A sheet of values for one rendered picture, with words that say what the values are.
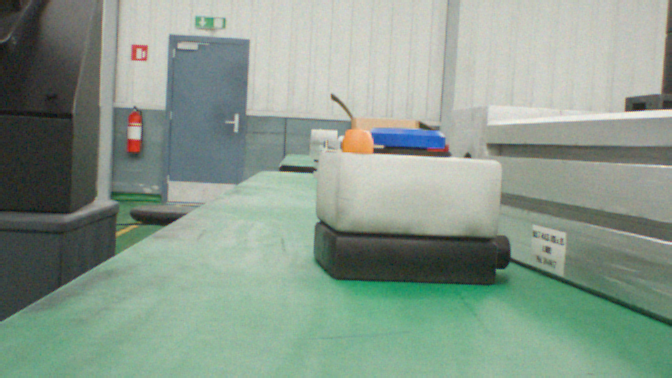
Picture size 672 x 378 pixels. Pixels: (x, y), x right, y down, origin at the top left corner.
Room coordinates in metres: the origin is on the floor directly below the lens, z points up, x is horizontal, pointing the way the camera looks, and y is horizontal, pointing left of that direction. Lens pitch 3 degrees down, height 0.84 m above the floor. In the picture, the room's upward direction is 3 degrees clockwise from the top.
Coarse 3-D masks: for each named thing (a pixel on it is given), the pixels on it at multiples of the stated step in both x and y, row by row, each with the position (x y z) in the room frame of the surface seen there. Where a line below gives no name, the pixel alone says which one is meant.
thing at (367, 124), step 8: (344, 104) 2.77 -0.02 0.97; (352, 120) 2.76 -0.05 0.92; (360, 120) 2.75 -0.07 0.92; (368, 120) 2.75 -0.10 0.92; (376, 120) 2.76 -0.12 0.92; (384, 120) 2.76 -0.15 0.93; (392, 120) 2.76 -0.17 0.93; (400, 120) 2.76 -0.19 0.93; (408, 120) 2.76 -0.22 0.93; (416, 120) 2.76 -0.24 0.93; (352, 128) 2.76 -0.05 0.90; (360, 128) 2.74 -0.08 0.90; (368, 128) 2.74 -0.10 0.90; (408, 128) 2.74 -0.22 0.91; (416, 128) 2.76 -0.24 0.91; (424, 128) 2.95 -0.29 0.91; (432, 128) 2.77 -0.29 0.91
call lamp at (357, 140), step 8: (352, 136) 0.43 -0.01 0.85; (360, 136) 0.43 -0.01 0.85; (368, 136) 0.43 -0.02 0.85; (344, 144) 0.43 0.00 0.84; (352, 144) 0.43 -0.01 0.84; (360, 144) 0.43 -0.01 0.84; (368, 144) 0.43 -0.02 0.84; (352, 152) 0.43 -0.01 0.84; (360, 152) 0.43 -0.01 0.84; (368, 152) 0.43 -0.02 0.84
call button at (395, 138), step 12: (372, 132) 0.46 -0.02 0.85; (384, 132) 0.46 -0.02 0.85; (396, 132) 0.45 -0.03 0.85; (408, 132) 0.45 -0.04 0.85; (420, 132) 0.45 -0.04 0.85; (432, 132) 0.46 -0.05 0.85; (384, 144) 0.46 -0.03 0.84; (396, 144) 0.45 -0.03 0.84; (408, 144) 0.45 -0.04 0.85; (420, 144) 0.45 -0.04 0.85; (432, 144) 0.46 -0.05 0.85; (444, 144) 0.47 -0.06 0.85
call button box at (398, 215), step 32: (320, 160) 0.49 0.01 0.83; (352, 160) 0.43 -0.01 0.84; (384, 160) 0.43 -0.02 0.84; (416, 160) 0.43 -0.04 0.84; (448, 160) 0.44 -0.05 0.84; (480, 160) 0.44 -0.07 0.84; (320, 192) 0.49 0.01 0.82; (352, 192) 0.43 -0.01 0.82; (384, 192) 0.43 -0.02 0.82; (416, 192) 0.43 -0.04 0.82; (448, 192) 0.43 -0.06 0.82; (480, 192) 0.44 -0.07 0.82; (320, 224) 0.49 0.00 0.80; (352, 224) 0.43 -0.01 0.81; (384, 224) 0.43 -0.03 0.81; (416, 224) 0.43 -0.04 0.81; (448, 224) 0.43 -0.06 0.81; (480, 224) 0.44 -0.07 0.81; (320, 256) 0.47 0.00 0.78; (352, 256) 0.43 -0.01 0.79; (384, 256) 0.43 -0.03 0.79; (416, 256) 0.43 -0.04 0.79; (448, 256) 0.43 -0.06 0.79; (480, 256) 0.44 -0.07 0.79
